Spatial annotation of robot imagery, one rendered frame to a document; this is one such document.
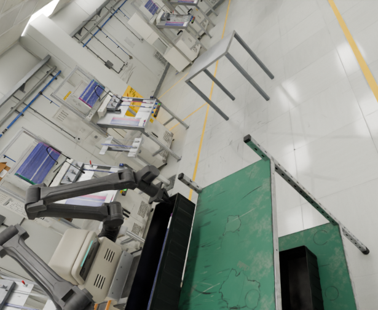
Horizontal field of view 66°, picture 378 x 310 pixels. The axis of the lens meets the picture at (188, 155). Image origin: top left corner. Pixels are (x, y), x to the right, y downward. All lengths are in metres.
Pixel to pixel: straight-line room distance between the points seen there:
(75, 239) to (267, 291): 0.84
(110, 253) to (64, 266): 0.25
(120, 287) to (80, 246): 0.28
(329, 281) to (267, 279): 0.65
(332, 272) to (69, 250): 1.22
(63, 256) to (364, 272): 1.57
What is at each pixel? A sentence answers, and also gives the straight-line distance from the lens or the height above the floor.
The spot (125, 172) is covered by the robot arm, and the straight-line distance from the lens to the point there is 1.28.
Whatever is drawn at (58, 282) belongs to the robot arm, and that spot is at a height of 1.42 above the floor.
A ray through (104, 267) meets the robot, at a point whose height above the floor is 1.16.
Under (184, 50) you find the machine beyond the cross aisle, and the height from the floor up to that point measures 0.37.
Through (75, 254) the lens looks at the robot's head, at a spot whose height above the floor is 1.32.
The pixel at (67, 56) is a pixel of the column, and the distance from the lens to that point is 6.42.
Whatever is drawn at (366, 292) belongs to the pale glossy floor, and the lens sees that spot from 1.97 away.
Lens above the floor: 1.74
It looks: 24 degrees down
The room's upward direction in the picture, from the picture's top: 51 degrees counter-clockwise
